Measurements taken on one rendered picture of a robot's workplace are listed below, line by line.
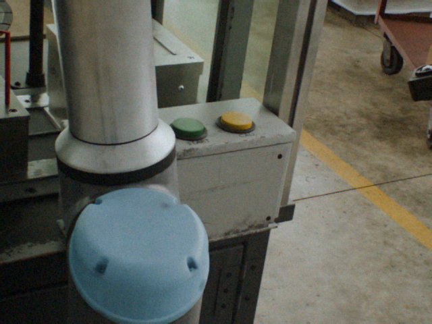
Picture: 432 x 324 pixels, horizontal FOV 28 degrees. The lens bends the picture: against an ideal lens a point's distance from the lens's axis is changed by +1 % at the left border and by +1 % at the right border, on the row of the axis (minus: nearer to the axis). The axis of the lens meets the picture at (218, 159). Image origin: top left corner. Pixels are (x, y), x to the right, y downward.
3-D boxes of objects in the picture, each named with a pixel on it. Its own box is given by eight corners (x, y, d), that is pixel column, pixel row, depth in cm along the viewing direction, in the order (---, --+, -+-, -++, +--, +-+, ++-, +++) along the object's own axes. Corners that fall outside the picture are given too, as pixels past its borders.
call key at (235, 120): (239, 123, 112) (241, 109, 111) (256, 136, 109) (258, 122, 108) (213, 126, 110) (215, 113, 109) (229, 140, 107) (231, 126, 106)
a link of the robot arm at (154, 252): (65, 398, 72) (73, 265, 65) (60, 296, 83) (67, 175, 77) (206, 391, 74) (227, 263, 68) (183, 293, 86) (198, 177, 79)
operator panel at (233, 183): (238, 188, 125) (254, 96, 118) (279, 229, 117) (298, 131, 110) (55, 222, 111) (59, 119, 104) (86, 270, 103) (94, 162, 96)
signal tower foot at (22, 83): (56, 79, 150) (56, 65, 149) (63, 87, 148) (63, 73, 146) (7, 83, 146) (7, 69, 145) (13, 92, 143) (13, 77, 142)
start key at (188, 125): (193, 129, 109) (195, 115, 108) (208, 143, 106) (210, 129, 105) (165, 133, 107) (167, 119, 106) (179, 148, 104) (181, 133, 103)
